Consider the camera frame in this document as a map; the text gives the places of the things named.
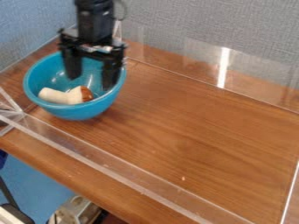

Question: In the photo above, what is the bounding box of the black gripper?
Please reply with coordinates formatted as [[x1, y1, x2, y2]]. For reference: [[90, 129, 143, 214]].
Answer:
[[59, 0, 127, 91]]

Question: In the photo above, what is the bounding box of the toy mushroom brown cap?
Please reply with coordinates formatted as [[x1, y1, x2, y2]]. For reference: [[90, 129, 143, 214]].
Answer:
[[39, 86, 94, 105]]

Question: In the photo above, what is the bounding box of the blue bowl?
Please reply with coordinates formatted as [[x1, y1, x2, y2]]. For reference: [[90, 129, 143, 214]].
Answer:
[[23, 52, 127, 121]]

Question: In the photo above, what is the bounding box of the clear acrylic back barrier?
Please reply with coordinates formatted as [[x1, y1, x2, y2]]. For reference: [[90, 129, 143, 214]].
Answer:
[[122, 20, 299, 114]]

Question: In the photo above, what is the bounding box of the clear acrylic barrier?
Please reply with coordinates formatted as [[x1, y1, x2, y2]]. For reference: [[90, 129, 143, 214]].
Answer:
[[122, 20, 299, 114], [0, 111, 255, 224]]

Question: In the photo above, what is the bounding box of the black chair part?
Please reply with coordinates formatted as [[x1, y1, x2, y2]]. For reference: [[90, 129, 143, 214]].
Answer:
[[0, 176, 35, 224]]

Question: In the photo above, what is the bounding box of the clear acrylic front barrier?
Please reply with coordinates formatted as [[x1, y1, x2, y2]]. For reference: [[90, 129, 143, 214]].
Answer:
[[0, 111, 255, 224]]

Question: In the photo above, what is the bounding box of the clear acrylic corner bracket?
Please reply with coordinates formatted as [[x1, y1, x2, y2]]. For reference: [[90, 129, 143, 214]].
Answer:
[[112, 20, 123, 47]]

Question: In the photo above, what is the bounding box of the clear acrylic left bracket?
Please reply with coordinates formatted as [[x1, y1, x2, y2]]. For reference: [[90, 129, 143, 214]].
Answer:
[[0, 87, 24, 137]]

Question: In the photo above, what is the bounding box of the grey metal bracket below table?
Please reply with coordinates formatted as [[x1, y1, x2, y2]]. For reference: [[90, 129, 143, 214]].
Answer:
[[47, 195, 103, 224]]

